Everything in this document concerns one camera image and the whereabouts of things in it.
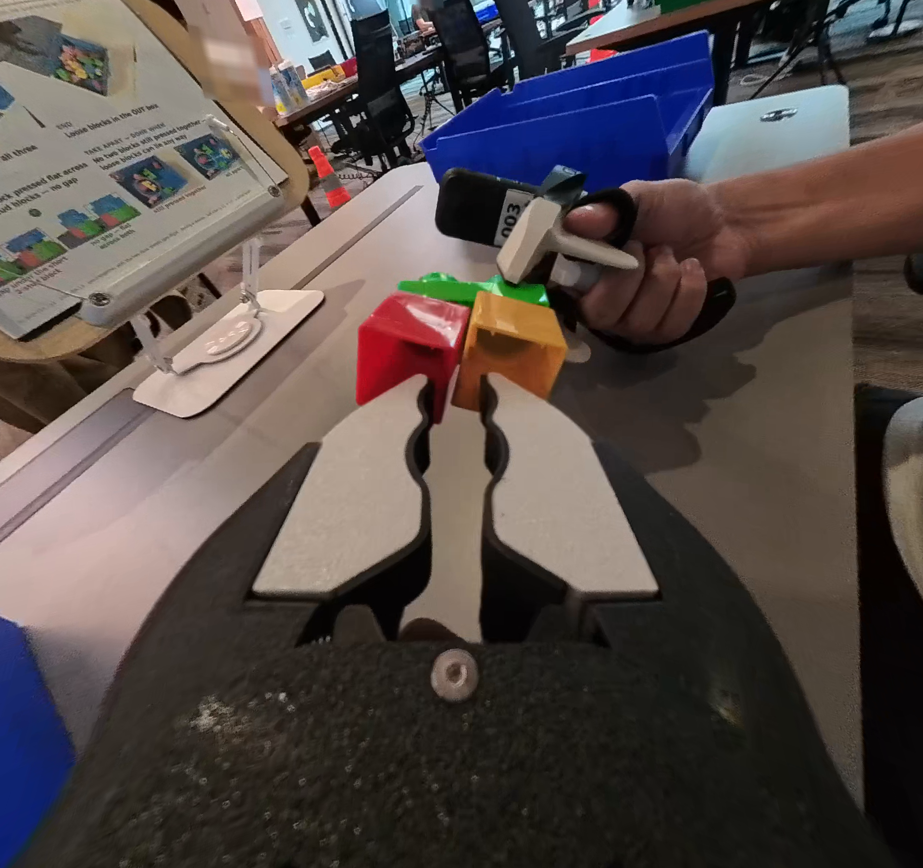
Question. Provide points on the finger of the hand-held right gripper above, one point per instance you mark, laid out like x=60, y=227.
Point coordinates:
x=530, y=240

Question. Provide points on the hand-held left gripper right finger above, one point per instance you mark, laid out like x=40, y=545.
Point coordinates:
x=570, y=514

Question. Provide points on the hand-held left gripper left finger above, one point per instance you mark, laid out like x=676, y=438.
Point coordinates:
x=346, y=514

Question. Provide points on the green two-stud toy block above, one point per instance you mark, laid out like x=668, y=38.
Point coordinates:
x=519, y=292

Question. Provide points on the blue plastic bin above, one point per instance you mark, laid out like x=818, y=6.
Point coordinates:
x=613, y=67
x=29, y=738
x=548, y=143

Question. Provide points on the yellow single-stud toy block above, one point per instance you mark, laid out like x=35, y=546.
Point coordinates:
x=512, y=356

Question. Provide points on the red single-stud toy block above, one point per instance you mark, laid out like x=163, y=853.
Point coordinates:
x=404, y=356

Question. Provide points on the person's right forearm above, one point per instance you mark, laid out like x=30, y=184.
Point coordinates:
x=829, y=211

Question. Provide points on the orange traffic cone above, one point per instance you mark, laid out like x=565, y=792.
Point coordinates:
x=330, y=183

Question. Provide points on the black office chair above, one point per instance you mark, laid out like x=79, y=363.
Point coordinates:
x=469, y=46
x=382, y=89
x=519, y=17

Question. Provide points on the wooden table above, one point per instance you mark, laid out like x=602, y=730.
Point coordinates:
x=685, y=24

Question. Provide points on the silver laptop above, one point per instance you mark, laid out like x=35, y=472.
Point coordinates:
x=779, y=132

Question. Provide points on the printed instruction sheet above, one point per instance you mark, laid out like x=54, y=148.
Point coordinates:
x=108, y=89

